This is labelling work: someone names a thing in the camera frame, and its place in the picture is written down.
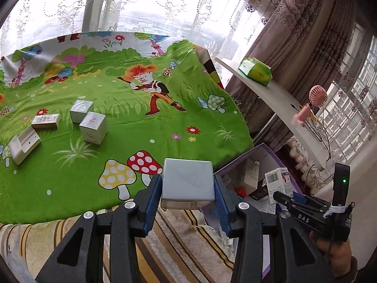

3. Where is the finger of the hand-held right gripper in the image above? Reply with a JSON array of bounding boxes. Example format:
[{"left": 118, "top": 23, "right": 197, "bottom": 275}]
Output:
[
  {"left": 272, "top": 191, "right": 298, "bottom": 213},
  {"left": 292, "top": 193, "right": 332, "bottom": 210}
]

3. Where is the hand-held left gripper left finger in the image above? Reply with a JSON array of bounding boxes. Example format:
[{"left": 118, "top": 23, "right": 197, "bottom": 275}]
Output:
[{"left": 35, "top": 175, "right": 164, "bottom": 283}]

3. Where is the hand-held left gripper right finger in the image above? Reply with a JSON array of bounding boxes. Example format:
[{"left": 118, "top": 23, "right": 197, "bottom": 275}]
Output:
[{"left": 214, "top": 173, "right": 333, "bottom": 283}]

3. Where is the white box red blue print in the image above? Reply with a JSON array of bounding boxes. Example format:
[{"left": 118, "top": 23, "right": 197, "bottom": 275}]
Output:
[{"left": 264, "top": 167, "right": 294, "bottom": 204}]

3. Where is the purple cardboard box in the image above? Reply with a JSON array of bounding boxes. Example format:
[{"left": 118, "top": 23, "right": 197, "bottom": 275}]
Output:
[{"left": 200, "top": 143, "right": 302, "bottom": 278}]

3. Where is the grey white cube box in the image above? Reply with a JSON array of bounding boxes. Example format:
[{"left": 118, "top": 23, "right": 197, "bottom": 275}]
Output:
[{"left": 160, "top": 158, "right": 216, "bottom": 210}]

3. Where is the person's right hand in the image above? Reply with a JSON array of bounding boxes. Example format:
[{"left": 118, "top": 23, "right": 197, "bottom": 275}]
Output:
[{"left": 316, "top": 236, "right": 354, "bottom": 278}]

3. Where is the beige carton with barcode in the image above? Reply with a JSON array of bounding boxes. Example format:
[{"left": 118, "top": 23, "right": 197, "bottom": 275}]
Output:
[{"left": 243, "top": 158, "right": 260, "bottom": 195}]

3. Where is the floral sheer curtain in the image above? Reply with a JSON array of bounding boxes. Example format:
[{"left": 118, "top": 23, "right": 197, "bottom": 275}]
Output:
[{"left": 287, "top": 74, "right": 377, "bottom": 187}]

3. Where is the brown striped towel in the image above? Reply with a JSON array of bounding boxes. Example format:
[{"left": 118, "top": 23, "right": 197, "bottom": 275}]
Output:
[{"left": 0, "top": 203, "right": 239, "bottom": 283}]

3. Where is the white curved shelf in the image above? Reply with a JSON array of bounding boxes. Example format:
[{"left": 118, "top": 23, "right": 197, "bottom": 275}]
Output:
[{"left": 214, "top": 56, "right": 332, "bottom": 171}]

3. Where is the pink handheld fan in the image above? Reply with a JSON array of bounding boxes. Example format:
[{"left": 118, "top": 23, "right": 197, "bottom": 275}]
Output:
[{"left": 292, "top": 85, "right": 328, "bottom": 127}]

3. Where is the green cartoon printed cloth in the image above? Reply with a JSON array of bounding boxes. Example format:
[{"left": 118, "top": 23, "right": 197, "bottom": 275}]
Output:
[{"left": 0, "top": 31, "right": 254, "bottom": 225}]

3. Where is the green tissue pack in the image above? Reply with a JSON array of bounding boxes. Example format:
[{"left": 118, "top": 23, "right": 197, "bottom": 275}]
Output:
[{"left": 238, "top": 57, "right": 273, "bottom": 87}]

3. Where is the beige flat box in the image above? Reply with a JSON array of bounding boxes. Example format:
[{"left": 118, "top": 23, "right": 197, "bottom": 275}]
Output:
[{"left": 31, "top": 113, "right": 61, "bottom": 129}]

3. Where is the window with white grille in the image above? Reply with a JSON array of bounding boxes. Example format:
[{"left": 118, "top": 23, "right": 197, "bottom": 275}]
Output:
[{"left": 324, "top": 24, "right": 377, "bottom": 160}]

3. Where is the white long box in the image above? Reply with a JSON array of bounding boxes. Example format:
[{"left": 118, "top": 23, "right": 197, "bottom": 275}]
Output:
[{"left": 9, "top": 127, "right": 42, "bottom": 166}]

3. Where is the red yellow striped cloth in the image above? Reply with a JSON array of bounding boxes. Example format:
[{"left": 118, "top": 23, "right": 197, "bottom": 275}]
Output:
[{"left": 194, "top": 45, "right": 225, "bottom": 90}]

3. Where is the brown patterned curtain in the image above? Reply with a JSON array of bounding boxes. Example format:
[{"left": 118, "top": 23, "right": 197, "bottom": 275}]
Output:
[{"left": 203, "top": 0, "right": 358, "bottom": 154}]

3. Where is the black cable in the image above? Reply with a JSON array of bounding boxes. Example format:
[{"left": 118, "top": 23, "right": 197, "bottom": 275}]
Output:
[{"left": 306, "top": 115, "right": 332, "bottom": 160}]

